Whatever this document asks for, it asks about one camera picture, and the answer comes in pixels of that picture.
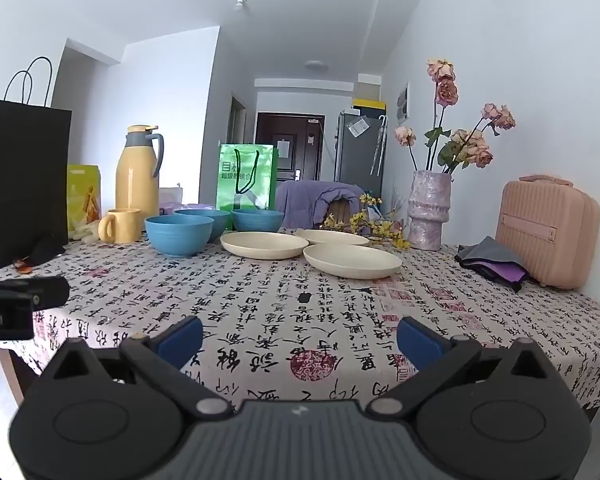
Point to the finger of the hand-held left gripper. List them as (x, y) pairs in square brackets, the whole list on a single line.
[(40, 291)]

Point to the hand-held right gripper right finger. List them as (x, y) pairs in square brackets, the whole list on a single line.
[(420, 344)]

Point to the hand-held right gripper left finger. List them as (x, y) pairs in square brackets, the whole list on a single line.
[(180, 341)]

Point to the blue bowl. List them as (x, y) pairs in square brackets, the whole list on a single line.
[(177, 237), (257, 221), (215, 220)]

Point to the cream plate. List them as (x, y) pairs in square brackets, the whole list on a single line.
[(352, 260), (335, 236), (262, 246)]

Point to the small orange object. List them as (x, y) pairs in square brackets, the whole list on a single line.
[(22, 266)]

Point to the white crumpled cloth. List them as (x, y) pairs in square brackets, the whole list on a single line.
[(85, 231)]

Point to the yellow snack box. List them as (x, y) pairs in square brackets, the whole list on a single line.
[(82, 195)]

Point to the black paper bag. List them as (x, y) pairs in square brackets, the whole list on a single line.
[(25, 185)]

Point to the yellow mug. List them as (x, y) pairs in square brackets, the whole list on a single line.
[(125, 225)]

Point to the purple cloth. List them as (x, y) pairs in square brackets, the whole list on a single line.
[(507, 272)]

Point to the grey cloth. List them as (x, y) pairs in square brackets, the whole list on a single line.
[(490, 252)]

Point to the pink textured vase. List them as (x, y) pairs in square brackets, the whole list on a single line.
[(427, 210)]

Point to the purple tissue pack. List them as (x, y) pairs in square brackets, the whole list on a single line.
[(197, 207)]

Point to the yellow flower branch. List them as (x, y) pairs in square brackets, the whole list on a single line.
[(362, 220)]

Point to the yellow thermos jug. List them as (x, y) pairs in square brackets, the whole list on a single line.
[(137, 185)]

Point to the wooden chair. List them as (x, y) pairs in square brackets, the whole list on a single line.
[(341, 210)]

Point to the pink hard case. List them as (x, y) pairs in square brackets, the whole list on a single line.
[(550, 230)]

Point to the green paper bag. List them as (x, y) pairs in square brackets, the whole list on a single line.
[(245, 180)]

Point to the purple jacket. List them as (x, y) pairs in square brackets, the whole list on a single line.
[(300, 205)]

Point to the grey refrigerator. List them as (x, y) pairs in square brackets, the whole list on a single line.
[(357, 160)]

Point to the white folded umbrella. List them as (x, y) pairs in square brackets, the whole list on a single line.
[(379, 145)]

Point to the white paper sheet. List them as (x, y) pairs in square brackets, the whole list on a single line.
[(358, 126)]

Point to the dark brown entrance door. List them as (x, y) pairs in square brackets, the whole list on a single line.
[(300, 130)]

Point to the yellow and black box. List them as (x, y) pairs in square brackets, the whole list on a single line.
[(369, 105)]

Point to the dried pink roses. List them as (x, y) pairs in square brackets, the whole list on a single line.
[(447, 92)]

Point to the round ceiling lamp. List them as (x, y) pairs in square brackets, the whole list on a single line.
[(317, 65)]

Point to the wall picture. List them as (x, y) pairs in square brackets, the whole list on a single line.
[(403, 104)]

